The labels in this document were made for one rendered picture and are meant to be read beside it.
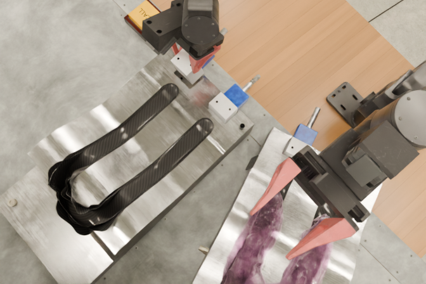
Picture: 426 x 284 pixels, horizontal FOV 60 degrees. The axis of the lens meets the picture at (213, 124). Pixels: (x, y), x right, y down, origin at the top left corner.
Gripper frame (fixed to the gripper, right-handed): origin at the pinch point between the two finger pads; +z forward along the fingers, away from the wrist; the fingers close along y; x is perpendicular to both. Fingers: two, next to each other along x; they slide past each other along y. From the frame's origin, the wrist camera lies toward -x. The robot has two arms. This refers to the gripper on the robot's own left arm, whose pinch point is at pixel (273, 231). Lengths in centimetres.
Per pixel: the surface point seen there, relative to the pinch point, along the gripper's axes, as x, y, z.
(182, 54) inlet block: 24.3, -34.4, -10.9
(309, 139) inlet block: 33.1, -5.2, -21.4
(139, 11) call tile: 36, -55, -12
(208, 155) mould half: 30.7, -15.9, -2.2
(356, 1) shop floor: 123, -42, -119
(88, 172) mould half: 25.5, -27.4, 17.9
